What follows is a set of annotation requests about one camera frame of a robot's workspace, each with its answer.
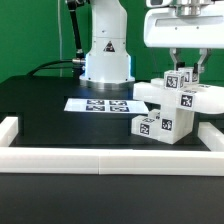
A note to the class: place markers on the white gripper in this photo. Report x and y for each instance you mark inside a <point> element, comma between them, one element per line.
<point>164,29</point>

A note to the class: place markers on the white tagged cube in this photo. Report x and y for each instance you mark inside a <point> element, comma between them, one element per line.
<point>173,79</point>
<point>190,76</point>

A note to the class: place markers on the white chair back frame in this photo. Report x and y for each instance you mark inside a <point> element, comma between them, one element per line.
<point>200,98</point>

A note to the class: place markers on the white chair seat part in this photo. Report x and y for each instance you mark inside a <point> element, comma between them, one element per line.
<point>175,124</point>

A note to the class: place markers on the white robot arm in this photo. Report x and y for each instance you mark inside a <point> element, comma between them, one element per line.
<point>107,64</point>

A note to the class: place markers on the white tag sheet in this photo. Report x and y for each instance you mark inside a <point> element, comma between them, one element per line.
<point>105,106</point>

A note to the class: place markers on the white U-shaped fence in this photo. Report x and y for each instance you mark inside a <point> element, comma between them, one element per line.
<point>102,162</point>

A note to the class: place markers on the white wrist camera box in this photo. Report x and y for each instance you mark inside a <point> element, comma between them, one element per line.
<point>158,3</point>

